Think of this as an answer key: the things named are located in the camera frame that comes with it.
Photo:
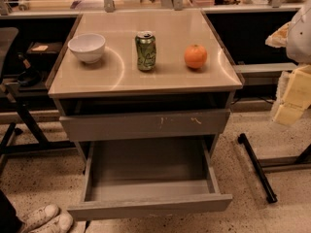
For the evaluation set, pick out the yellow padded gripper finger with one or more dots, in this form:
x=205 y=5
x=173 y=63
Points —
x=293 y=95

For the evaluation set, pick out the grey drawer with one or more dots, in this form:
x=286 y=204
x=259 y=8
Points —
x=147 y=178
x=144 y=125

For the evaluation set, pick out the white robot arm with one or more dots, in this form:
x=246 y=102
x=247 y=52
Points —
x=295 y=36

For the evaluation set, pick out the grey drawer cabinet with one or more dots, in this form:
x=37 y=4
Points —
x=114 y=84

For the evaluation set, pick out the grey top drawer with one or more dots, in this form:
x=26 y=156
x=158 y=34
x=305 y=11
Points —
x=144 y=125

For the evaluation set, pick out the orange fruit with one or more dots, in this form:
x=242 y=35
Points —
x=195 y=56

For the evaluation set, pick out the green soda can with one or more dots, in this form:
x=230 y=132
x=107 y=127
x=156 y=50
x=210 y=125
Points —
x=145 y=42

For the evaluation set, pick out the white ceramic bowl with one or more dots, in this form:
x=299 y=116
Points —
x=88 y=47

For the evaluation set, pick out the black box with label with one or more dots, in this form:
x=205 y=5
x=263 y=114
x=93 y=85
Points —
x=44 y=48

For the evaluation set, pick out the white right sneaker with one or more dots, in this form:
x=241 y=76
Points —
x=60 y=224

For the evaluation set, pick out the white sneaker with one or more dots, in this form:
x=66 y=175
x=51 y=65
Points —
x=38 y=218
x=60 y=224

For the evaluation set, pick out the white left sneaker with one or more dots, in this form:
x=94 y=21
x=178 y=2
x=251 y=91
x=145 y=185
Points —
x=38 y=218

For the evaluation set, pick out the black table leg frame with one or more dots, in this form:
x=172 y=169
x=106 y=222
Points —
x=276 y=164

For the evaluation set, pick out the black desk frame left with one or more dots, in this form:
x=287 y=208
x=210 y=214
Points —
x=23 y=101

